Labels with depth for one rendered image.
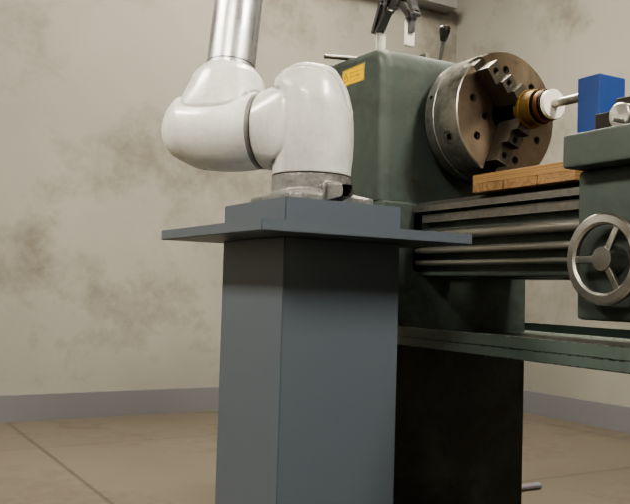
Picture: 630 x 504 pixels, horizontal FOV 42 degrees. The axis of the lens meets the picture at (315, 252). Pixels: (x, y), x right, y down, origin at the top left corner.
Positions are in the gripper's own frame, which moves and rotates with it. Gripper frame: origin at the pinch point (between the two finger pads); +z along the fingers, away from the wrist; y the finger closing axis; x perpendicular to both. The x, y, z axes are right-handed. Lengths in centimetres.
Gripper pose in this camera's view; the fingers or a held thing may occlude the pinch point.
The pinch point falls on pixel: (394, 48)
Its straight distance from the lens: 232.5
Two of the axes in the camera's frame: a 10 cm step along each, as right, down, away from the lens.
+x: 8.7, 0.5, 4.9
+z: -0.3, 10.0, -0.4
